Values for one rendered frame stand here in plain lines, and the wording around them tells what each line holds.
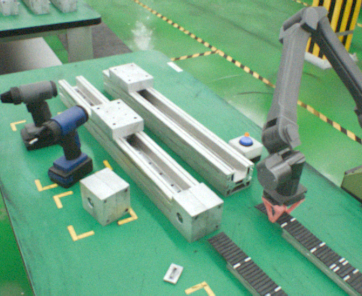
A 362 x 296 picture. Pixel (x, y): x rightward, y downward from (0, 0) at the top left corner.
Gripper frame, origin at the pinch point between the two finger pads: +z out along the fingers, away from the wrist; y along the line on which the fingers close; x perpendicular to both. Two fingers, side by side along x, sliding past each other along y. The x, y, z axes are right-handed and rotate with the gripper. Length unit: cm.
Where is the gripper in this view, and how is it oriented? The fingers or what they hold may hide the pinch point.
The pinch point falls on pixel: (278, 215)
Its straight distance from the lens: 116.0
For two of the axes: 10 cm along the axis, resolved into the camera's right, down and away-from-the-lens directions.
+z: -0.5, 8.3, 5.6
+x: 5.6, 4.8, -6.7
